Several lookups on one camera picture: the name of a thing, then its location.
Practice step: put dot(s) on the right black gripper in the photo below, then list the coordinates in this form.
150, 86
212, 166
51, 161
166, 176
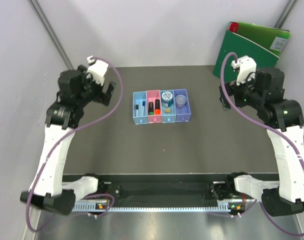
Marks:
232, 88

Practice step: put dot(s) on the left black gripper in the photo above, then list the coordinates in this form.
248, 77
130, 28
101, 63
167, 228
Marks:
102, 97

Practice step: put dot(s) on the green ring binder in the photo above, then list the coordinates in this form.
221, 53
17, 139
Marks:
242, 46

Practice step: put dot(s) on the light blue drawer bin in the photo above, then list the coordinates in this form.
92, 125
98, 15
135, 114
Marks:
137, 99

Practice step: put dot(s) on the blue white marker pen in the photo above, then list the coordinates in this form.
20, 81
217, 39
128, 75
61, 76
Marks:
143, 108

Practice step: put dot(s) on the clear paper clip jar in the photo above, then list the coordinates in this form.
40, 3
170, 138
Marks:
180, 101

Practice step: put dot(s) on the green black highlighter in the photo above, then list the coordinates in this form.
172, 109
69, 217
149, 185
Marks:
151, 108

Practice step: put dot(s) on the blue round tub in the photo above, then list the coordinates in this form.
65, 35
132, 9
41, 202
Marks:
167, 98

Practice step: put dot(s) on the orange black highlighter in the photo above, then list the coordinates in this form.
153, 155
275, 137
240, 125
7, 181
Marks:
157, 109

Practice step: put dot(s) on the black white marker pen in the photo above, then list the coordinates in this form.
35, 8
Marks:
136, 110

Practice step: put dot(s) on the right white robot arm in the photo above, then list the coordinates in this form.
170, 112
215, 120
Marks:
284, 123

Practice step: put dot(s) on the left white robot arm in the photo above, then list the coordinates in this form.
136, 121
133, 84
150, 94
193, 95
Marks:
77, 88

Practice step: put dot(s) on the light green folder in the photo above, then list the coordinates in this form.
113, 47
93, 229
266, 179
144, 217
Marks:
272, 39

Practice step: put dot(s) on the purple drawer bin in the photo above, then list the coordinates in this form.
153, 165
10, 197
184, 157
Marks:
183, 114

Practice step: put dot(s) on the pink drawer bin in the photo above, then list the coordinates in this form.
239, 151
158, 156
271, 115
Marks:
152, 95

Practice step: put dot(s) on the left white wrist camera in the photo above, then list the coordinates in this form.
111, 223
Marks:
97, 70

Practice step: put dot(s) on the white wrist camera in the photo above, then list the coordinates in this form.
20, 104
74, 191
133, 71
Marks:
97, 70
246, 67

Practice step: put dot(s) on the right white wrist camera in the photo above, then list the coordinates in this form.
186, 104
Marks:
246, 67

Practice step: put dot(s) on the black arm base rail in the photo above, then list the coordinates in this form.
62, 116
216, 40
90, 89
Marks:
167, 190

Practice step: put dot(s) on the grey slotted cable duct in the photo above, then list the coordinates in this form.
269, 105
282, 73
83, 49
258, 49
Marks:
99, 206

